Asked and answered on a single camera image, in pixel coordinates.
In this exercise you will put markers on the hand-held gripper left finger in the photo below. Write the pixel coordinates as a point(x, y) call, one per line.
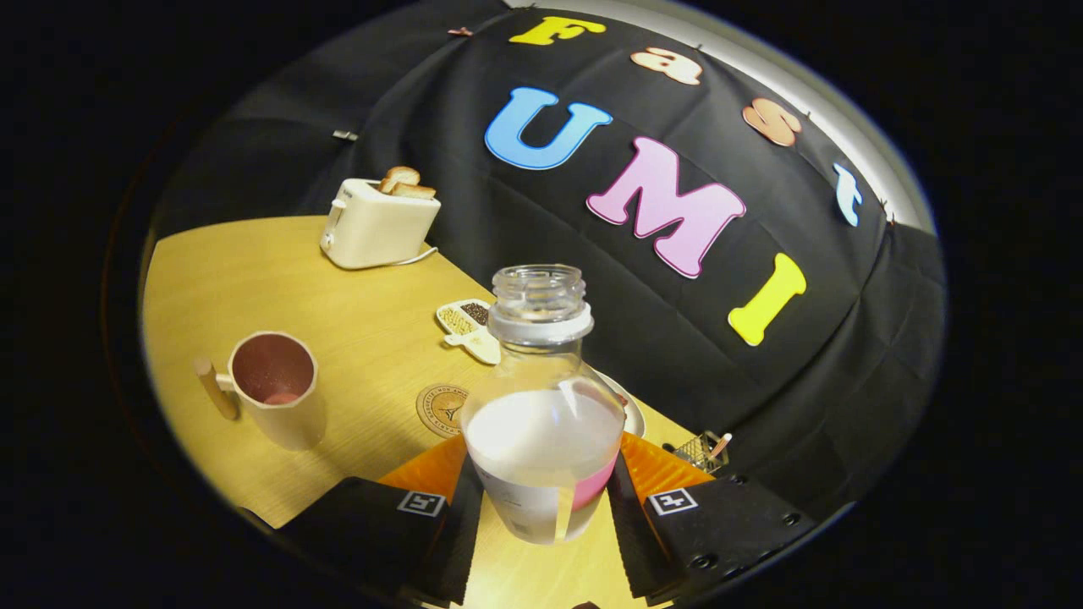
point(453, 550)

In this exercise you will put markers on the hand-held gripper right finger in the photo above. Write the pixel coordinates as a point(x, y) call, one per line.
point(630, 541)

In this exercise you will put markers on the clear plastic juice bottle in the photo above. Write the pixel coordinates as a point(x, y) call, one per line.
point(541, 440)

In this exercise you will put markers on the round brown coaster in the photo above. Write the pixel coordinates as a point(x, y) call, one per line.
point(436, 410)

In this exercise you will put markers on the white round plate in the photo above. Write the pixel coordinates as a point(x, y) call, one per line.
point(633, 414)

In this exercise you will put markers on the black backdrop cloth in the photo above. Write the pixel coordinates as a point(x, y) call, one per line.
point(677, 338)

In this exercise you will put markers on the white divided snack dish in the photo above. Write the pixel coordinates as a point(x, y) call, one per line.
point(474, 334)

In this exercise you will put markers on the wooden table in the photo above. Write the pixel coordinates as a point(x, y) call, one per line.
point(364, 288)

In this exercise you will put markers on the cream toaster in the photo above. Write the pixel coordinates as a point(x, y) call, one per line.
point(372, 233)

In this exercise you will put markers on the toast slice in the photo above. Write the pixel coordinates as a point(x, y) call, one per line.
point(415, 192)
point(402, 176)

